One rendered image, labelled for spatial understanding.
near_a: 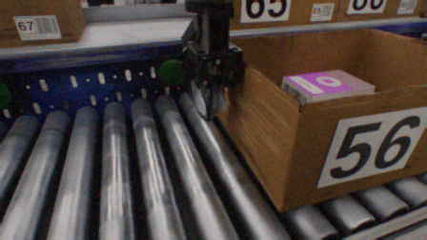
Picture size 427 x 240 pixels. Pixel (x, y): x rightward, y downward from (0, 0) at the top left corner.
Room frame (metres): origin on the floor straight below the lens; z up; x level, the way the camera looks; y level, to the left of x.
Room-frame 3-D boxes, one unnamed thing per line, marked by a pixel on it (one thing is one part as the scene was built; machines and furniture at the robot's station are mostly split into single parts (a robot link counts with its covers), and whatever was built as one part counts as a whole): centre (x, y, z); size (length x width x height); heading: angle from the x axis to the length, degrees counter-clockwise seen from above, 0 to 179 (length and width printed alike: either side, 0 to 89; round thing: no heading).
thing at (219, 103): (0.40, -0.01, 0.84); 0.06 x 0.03 x 0.09; 19
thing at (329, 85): (0.52, -0.25, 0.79); 0.16 x 0.11 x 0.07; 107
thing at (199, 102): (0.39, 0.02, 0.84); 0.06 x 0.03 x 0.09; 19
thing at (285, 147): (0.43, -0.23, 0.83); 0.39 x 0.29 x 0.17; 107
